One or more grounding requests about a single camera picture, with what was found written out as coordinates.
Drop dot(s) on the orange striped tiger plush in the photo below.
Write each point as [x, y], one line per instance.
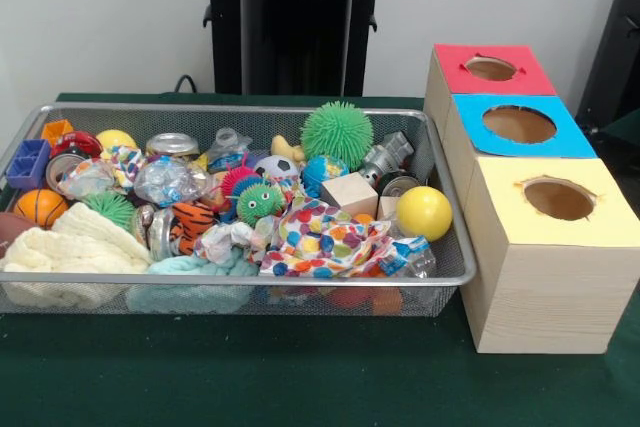
[192, 224]

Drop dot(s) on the silver mesh bin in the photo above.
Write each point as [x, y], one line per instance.
[150, 119]

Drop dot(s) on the wooden box with three holes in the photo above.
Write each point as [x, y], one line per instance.
[545, 297]

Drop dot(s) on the blue globe ball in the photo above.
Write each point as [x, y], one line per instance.
[325, 172]

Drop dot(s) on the wooden cube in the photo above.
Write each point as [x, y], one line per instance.
[350, 194]

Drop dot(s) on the small soccer ball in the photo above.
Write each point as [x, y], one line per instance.
[276, 167]

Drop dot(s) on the polka dot cloth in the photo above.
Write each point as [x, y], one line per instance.
[320, 237]

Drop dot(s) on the large green spiky ball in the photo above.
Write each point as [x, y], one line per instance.
[337, 134]

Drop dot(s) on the green-headed spiky caterpillar toy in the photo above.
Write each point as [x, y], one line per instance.
[260, 199]

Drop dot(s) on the large yellow ball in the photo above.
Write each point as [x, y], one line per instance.
[424, 213]

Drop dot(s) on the dark green tablecloth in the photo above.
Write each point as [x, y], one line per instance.
[250, 372]

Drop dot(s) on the cream knitted cloth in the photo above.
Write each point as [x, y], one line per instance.
[75, 247]

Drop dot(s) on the small orange basketball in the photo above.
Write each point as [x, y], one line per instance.
[40, 207]

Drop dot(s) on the purple plastic block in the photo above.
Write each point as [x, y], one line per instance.
[27, 164]

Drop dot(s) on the green-covered side table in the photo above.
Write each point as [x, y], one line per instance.
[625, 129]

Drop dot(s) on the black stand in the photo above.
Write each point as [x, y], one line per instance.
[615, 47]

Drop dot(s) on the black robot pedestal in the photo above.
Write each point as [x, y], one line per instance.
[295, 22]

